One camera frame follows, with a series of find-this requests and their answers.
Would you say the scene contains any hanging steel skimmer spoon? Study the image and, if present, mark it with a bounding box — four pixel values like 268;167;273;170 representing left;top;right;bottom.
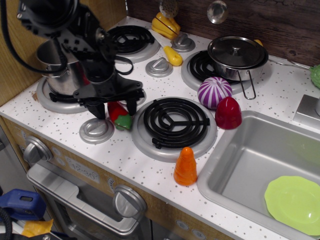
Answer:
159;0;179;18

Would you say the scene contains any silver stove knob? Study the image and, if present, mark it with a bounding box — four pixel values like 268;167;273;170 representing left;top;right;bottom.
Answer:
145;57;173;78
79;118;115;145
118;88;147;107
171;33;196;53

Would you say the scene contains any orange toy carrot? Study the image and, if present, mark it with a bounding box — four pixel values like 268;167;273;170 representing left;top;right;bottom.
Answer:
173;147;198;186

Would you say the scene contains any yellow toy bell pepper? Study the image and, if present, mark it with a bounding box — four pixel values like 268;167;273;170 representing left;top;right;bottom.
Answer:
151;12;181;40

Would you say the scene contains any left oven knob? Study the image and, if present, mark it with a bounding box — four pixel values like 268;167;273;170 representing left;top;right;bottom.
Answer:
23;136;53;164

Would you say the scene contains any right oven knob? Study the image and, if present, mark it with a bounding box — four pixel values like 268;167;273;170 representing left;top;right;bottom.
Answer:
112;184;148;221

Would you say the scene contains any rear left black burner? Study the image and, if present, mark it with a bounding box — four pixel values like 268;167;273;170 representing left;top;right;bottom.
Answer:
108;25;160;63

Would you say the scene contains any yellow cloth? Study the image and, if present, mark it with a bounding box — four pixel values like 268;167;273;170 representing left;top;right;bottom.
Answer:
21;219;54;238

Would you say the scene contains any oven knob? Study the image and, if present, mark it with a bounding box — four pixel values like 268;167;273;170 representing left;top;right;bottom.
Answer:
23;136;53;164
112;184;148;221

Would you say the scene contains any black cable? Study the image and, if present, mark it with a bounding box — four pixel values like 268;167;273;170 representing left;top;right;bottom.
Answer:
0;0;68;78

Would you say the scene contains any hanging steel ladle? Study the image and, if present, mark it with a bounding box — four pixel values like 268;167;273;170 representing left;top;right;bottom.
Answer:
207;0;229;24

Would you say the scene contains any front left burner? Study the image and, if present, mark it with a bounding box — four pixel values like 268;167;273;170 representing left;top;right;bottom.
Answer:
36;77;87;114

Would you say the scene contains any dark red toy fruit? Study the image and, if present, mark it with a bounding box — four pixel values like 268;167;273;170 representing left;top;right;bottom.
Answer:
215;96;242;130

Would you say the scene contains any grey toy faucet base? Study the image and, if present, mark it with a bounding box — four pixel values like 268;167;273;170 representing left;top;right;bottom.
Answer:
293;94;320;130

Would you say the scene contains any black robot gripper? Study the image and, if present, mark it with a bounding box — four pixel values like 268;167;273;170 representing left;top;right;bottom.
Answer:
73;72;143;120

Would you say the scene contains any right rear black burner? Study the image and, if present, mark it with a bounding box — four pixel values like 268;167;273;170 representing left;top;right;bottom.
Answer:
180;49;253;92

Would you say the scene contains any purple striped toy onion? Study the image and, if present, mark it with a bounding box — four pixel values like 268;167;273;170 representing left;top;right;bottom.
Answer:
197;77;233;110

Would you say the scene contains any middle silver stove knob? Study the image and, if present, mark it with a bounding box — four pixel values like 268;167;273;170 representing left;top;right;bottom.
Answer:
118;88;147;107

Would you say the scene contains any green toy vegetable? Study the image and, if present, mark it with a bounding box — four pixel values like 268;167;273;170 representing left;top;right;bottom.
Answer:
309;65;320;89

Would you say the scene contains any green plastic plate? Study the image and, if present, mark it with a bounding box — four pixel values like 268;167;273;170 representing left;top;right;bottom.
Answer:
264;176;320;236

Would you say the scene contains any steel pan with lid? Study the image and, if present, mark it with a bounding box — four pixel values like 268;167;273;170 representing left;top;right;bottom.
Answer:
207;36;269;100

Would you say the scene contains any red toy pepper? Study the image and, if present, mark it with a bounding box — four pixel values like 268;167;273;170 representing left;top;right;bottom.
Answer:
107;101;133;130

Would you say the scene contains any rear silver stove knob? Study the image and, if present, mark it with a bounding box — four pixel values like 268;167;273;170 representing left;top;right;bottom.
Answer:
171;33;196;53

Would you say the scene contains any grey toy sink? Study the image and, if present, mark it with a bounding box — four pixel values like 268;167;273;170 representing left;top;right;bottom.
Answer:
197;111;320;240

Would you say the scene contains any front centre black burner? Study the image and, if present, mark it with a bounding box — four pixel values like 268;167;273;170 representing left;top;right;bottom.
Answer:
131;97;217;163

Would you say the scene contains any tall steel pot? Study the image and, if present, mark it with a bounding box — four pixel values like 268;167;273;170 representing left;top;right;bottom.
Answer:
36;40;90;96

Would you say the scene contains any yellow handled toy knife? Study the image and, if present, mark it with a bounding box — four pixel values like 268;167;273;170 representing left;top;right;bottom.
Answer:
163;45;183;66

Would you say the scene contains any blue plastic clamp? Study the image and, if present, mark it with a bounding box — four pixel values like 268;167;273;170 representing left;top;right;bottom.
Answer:
0;189;47;221

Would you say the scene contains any upper silver stove knob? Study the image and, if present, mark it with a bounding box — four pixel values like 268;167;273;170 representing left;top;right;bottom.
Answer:
145;57;173;78

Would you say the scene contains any silver oven door handle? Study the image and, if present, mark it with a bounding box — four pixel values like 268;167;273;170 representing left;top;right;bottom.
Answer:
27;164;144;240

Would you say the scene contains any black burner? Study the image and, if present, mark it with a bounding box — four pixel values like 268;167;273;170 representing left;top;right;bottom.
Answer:
108;25;160;63
180;49;253;92
131;97;217;163

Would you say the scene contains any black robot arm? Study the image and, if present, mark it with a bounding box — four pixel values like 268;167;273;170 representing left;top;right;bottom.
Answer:
18;0;144;119

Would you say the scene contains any front silver stove knob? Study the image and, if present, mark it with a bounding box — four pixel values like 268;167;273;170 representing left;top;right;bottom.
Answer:
79;118;115;145

